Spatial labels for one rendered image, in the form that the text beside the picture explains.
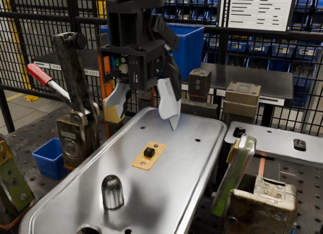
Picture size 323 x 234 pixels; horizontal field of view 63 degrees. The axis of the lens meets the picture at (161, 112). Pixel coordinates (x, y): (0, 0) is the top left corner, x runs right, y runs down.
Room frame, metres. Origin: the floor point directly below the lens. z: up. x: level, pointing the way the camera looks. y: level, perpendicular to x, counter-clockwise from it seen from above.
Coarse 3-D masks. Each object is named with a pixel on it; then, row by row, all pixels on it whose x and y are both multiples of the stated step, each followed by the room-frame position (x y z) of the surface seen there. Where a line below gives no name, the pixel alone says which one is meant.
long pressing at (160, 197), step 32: (128, 128) 0.51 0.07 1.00; (160, 128) 0.51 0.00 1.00; (192, 128) 0.51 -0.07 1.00; (224, 128) 0.52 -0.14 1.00; (96, 160) 0.40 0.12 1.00; (128, 160) 0.40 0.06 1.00; (160, 160) 0.40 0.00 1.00; (192, 160) 0.40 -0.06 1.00; (64, 192) 0.31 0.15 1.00; (96, 192) 0.31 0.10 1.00; (128, 192) 0.31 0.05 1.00; (160, 192) 0.31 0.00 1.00; (192, 192) 0.31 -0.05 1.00; (32, 224) 0.25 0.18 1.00; (64, 224) 0.25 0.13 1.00; (96, 224) 0.25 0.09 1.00; (128, 224) 0.25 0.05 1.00; (160, 224) 0.25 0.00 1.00
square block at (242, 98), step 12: (240, 84) 0.63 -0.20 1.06; (252, 84) 0.64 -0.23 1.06; (228, 96) 0.59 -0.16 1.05; (240, 96) 0.58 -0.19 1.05; (252, 96) 0.57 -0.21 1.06; (228, 108) 0.59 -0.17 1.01; (240, 108) 0.57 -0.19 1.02; (252, 108) 0.56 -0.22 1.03; (228, 120) 0.59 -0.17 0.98; (240, 120) 0.58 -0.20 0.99; (252, 120) 0.57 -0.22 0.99; (240, 132) 0.58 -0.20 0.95; (228, 144) 0.58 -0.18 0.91; (216, 180) 0.59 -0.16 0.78
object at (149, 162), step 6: (150, 144) 0.45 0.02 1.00; (156, 144) 0.45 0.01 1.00; (162, 144) 0.45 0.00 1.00; (144, 150) 0.41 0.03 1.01; (156, 150) 0.42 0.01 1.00; (162, 150) 0.42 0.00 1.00; (138, 156) 0.40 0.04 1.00; (144, 156) 0.40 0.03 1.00; (150, 156) 0.40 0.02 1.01; (156, 156) 0.40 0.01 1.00; (132, 162) 0.39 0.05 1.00; (138, 162) 0.39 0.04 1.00; (144, 162) 0.39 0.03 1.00; (150, 162) 0.39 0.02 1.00; (144, 168) 0.37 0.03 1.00; (150, 168) 0.37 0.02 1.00
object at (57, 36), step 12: (60, 36) 0.46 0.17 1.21; (72, 36) 0.48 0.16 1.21; (84, 36) 0.47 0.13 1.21; (60, 48) 0.46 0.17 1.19; (72, 48) 0.48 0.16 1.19; (60, 60) 0.46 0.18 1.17; (72, 60) 0.48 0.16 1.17; (72, 72) 0.45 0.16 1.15; (84, 72) 0.48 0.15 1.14; (72, 84) 0.45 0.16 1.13; (84, 84) 0.48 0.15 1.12; (72, 96) 0.45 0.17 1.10; (84, 96) 0.48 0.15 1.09
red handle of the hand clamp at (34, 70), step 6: (30, 66) 0.51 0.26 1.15; (36, 66) 0.51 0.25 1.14; (30, 72) 0.50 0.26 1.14; (36, 72) 0.50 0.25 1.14; (42, 72) 0.50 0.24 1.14; (36, 78) 0.50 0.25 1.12; (42, 78) 0.49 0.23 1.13; (48, 78) 0.50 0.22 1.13; (42, 84) 0.49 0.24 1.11; (48, 84) 0.49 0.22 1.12; (54, 84) 0.49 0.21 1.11; (54, 90) 0.48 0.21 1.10; (60, 90) 0.48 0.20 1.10; (60, 96) 0.48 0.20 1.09; (66, 96) 0.48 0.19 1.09; (66, 102) 0.47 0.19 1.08; (72, 108) 0.47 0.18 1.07; (84, 108) 0.47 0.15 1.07
